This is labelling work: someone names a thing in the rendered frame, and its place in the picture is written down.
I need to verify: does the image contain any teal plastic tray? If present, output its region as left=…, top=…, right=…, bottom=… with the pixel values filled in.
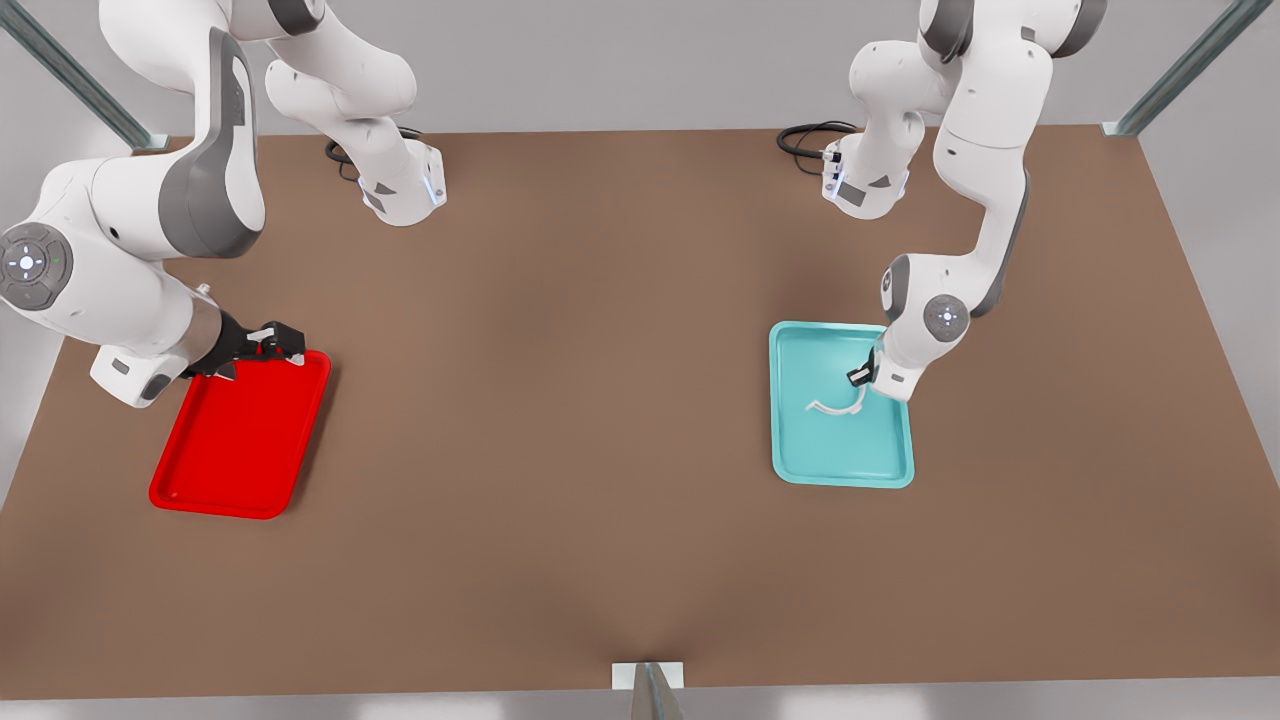
left=768, top=321, right=916, bottom=490

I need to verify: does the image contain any black cable loop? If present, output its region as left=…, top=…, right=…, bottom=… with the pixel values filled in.
left=777, top=121, right=863, bottom=177
left=325, top=127, right=425, bottom=184

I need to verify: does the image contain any red plastic tray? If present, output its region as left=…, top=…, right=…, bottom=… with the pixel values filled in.
left=149, top=348, right=332, bottom=521

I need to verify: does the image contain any silver frame post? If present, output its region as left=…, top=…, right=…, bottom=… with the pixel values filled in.
left=612, top=661, right=687, bottom=720
left=1102, top=0, right=1277, bottom=138
left=0, top=0, right=169, bottom=152

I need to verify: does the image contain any white drainage pipe clamp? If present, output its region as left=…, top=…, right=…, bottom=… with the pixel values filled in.
left=806, top=382, right=869, bottom=419

